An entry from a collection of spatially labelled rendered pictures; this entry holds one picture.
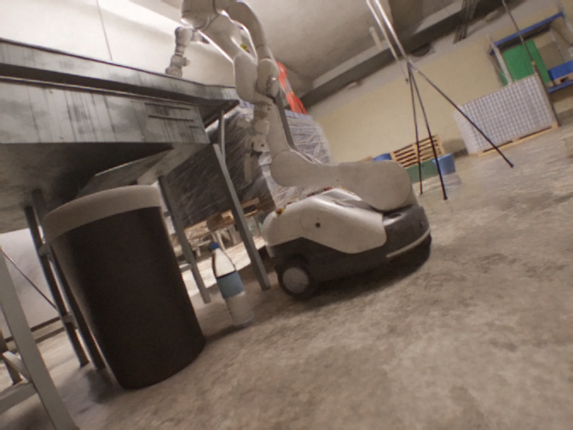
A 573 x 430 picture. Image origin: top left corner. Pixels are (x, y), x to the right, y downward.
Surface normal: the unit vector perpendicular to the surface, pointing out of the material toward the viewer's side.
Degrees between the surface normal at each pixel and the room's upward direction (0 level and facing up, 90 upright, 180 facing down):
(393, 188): 90
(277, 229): 89
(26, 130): 90
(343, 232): 90
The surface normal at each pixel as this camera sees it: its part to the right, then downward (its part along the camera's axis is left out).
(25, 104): 0.79, -0.30
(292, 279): -0.40, 0.15
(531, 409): -0.36, -0.93
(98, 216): 0.41, -0.15
